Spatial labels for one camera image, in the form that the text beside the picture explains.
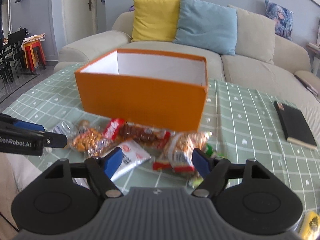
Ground red dried meat packet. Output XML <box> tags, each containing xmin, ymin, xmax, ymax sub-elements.
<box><xmin>103</xmin><ymin>119</ymin><xmax>171</xmax><ymax>150</ymax></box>

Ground red and yellow stools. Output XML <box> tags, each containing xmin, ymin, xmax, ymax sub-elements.
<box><xmin>22</xmin><ymin>33</ymin><xmax>46</xmax><ymax>74</ymax></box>

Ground black notebook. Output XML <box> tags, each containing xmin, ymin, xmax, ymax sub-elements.
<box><xmin>273</xmin><ymin>101</ymin><xmax>317</xmax><ymax>150</ymax></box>

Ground small green candy packet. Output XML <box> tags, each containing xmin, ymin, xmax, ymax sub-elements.
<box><xmin>203</xmin><ymin>144</ymin><xmax>225</xmax><ymax>158</ymax></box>

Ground clear orange nut bag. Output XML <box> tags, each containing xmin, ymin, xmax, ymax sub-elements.
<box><xmin>69</xmin><ymin>128</ymin><xmax>117</xmax><ymax>158</ymax></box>

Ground orange peanut snack bag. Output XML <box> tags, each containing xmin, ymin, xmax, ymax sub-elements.
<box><xmin>152</xmin><ymin>131</ymin><xmax>213</xmax><ymax>173</ymax></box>

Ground beige back cushion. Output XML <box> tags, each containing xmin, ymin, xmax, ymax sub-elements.
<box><xmin>228</xmin><ymin>4</ymin><xmax>276</xmax><ymax>64</ymax></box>

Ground light blue cushion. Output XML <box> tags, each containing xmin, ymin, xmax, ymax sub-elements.
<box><xmin>173</xmin><ymin>0</ymin><xmax>238</xmax><ymax>55</ymax></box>

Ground blue patterned cushion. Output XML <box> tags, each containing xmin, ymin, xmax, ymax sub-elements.
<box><xmin>265</xmin><ymin>0</ymin><xmax>293</xmax><ymax>41</ymax></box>

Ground black dining chairs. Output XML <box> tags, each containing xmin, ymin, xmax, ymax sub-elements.
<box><xmin>1</xmin><ymin>28</ymin><xmax>27</xmax><ymax>83</ymax></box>

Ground orange cardboard box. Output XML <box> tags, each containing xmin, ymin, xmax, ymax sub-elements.
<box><xmin>74</xmin><ymin>48</ymin><xmax>208</xmax><ymax>132</ymax></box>

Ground white door with handle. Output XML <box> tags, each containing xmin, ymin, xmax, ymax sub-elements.
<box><xmin>62</xmin><ymin>0</ymin><xmax>97</xmax><ymax>44</ymax></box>

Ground white spicy strip packet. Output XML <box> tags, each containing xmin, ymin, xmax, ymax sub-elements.
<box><xmin>111</xmin><ymin>140</ymin><xmax>151</xmax><ymax>181</ymax></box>

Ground yellow cushion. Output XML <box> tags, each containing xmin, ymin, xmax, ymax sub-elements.
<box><xmin>132</xmin><ymin>0</ymin><xmax>181</xmax><ymax>42</ymax></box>

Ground small white candy packet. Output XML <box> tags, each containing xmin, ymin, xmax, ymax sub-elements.
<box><xmin>48</xmin><ymin>121</ymin><xmax>75</xmax><ymax>139</ymax></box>

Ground yellow packet at corner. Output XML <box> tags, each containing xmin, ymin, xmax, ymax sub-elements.
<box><xmin>299</xmin><ymin>211</ymin><xmax>320</xmax><ymax>240</ymax></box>

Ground beige fabric sofa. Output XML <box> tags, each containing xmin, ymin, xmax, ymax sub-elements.
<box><xmin>54</xmin><ymin>12</ymin><xmax>319</xmax><ymax>137</ymax></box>

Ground green checkered tablecloth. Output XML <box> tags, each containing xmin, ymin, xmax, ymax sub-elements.
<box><xmin>1</xmin><ymin>63</ymin><xmax>319</xmax><ymax>212</ymax></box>

